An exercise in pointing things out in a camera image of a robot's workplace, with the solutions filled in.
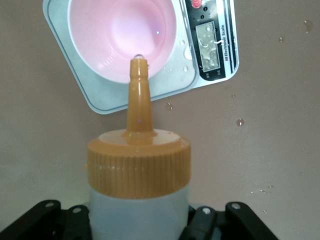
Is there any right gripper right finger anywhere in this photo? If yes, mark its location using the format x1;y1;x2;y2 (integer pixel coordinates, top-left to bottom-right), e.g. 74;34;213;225
179;201;280;240

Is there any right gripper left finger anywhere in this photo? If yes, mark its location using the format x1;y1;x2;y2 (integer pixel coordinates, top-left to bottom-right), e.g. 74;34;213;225
0;199;92;240

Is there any orange-capped squeeze bottle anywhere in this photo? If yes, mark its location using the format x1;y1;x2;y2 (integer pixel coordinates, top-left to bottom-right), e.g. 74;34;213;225
86;53;192;240

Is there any pink plastic cup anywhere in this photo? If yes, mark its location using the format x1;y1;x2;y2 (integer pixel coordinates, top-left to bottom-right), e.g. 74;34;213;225
67;0;178;85

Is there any brown table cover sheet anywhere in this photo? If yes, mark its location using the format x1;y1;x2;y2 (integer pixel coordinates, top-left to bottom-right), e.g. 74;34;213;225
0;0;320;240

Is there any silver digital kitchen scale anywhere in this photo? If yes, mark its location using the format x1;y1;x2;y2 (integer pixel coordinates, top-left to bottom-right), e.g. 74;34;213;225
41;0;240;115

